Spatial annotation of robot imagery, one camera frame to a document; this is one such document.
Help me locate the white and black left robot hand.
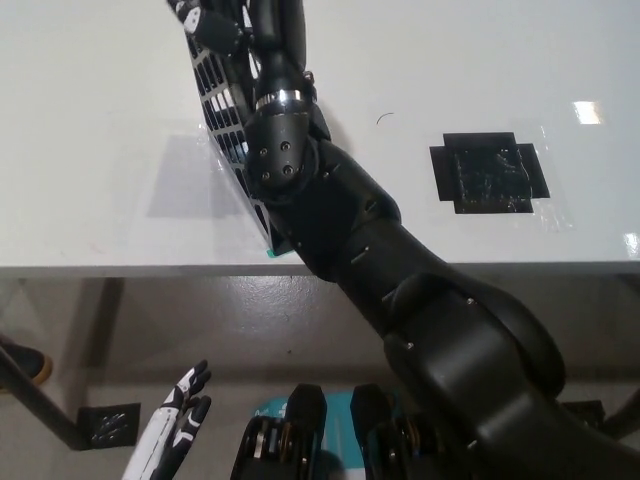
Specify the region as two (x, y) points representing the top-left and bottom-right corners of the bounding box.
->
(121, 358), (214, 480)

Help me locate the dark shoe with brown sole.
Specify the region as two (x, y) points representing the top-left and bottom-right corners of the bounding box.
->
(0, 343), (54, 396)

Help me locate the grey table leg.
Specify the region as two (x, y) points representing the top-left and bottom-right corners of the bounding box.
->
(74, 277), (126, 409)

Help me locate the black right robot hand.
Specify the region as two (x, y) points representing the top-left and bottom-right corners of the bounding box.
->
(167, 0), (319, 105)

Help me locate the black floor tape patch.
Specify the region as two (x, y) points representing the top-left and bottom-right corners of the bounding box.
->
(77, 402), (142, 447)

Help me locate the black slanted table leg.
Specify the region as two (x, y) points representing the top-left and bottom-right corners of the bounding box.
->
(599, 393), (640, 447)
(0, 330), (92, 452)

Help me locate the black tape patch on table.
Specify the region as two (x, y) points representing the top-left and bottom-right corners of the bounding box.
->
(428, 131), (552, 216)

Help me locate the black lattice magazine shelf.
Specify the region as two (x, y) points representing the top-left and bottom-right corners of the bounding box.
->
(185, 42), (301, 259)

